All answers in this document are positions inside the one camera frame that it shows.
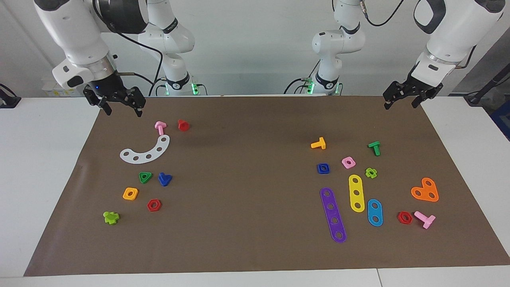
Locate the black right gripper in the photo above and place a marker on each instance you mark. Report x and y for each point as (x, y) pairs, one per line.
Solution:
(107, 85)

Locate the blue two-hole strip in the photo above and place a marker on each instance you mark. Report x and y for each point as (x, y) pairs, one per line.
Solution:
(375, 213)

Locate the orange square nut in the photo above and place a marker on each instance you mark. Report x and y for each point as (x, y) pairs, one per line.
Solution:
(126, 194)

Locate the yellow three-hole strip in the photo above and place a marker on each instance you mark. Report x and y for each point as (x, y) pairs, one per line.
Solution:
(357, 186)

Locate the red plastic screw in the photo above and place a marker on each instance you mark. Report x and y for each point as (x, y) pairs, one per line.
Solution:
(183, 126)

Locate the purple four-hole strip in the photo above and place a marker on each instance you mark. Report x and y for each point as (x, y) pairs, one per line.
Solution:
(329, 200)

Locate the blue crate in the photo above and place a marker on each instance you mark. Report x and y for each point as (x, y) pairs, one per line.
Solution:
(504, 119)

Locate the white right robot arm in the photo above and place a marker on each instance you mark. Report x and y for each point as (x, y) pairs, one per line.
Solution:
(71, 28)

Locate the black table clamp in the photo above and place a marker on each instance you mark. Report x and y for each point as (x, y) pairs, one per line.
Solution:
(8, 101)

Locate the pink square nut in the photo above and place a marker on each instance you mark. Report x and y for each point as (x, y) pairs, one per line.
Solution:
(345, 164)

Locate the black stand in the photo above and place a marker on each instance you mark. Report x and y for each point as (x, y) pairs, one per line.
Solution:
(490, 85)

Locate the brown table mat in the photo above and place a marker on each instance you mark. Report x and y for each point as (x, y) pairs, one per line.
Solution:
(239, 219)

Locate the pink plastic screw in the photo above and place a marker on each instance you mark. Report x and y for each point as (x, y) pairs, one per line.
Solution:
(427, 220)
(160, 128)

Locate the green plastic screw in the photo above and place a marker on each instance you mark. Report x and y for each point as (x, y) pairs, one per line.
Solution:
(375, 148)

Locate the green triangle nut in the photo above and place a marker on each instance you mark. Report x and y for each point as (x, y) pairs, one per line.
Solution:
(141, 179)

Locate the lime cross-head screw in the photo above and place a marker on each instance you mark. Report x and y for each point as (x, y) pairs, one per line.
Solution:
(110, 218)

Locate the lime cross nut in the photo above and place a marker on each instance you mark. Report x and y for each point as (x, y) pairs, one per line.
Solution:
(374, 173)

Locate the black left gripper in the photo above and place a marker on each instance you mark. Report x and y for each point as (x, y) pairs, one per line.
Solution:
(420, 87)

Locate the blue square nut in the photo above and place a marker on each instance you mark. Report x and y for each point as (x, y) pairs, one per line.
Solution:
(319, 169)

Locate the orange three-hole angle plate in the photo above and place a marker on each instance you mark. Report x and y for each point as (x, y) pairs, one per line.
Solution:
(425, 190)

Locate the orange plastic screw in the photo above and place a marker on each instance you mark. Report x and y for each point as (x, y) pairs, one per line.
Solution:
(320, 144)

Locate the white curved five-hole strip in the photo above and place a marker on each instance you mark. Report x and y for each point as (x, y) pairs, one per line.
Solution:
(153, 153)

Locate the red hexagon nut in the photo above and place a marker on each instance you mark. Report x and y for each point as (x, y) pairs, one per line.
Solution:
(150, 205)
(400, 218)

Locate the blue triangle-head screw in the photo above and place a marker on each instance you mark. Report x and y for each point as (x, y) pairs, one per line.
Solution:
(164, 181)

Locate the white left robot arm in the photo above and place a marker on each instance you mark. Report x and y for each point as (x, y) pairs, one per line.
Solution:
(450, 36)

